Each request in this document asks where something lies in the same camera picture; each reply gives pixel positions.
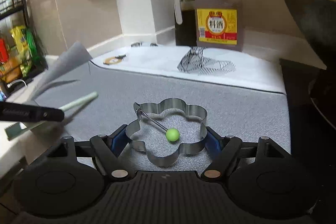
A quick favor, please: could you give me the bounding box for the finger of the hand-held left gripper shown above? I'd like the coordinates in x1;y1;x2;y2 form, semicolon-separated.
33;106;65;122

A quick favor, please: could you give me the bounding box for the red packet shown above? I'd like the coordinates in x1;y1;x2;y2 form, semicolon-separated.
0;38;9;63

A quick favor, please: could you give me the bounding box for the round brown sticker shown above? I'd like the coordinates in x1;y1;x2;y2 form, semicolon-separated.
103;55;128;65

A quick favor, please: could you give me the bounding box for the black wire spice rack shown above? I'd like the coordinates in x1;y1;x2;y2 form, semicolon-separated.
0;0;48;94

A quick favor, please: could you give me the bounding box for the cooking wine jug yellow cap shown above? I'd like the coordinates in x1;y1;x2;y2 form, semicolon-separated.
196;0;244;52

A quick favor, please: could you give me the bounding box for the grey mat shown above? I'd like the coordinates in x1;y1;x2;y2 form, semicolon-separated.
34;42;292;172

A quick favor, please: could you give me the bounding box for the yellow box with red print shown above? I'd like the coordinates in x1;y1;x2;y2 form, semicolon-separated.
0;57;23;83

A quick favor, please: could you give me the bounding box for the dark sauce bottle white handle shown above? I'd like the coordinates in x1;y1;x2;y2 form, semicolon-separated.
174;0;197;46

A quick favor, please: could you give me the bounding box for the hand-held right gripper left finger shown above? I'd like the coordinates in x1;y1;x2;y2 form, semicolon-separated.
51;125;130;180

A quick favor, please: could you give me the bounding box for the pale green toothbrush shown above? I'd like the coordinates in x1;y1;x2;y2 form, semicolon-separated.
5;91;99;141

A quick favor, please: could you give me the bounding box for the white cloth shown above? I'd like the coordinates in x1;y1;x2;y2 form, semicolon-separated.
88;44;286;94

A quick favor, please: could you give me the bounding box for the yellow packet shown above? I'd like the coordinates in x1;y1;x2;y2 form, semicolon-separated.
10;25;30;63

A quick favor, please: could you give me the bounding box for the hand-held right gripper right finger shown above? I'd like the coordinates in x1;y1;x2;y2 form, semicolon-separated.
201;126;282;180

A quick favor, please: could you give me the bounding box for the flower-shaped metal egg ring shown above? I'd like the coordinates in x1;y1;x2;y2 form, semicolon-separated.
125;98;208;167

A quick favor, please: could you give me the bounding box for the black wok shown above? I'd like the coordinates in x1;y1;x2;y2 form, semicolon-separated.
283;0;336;132

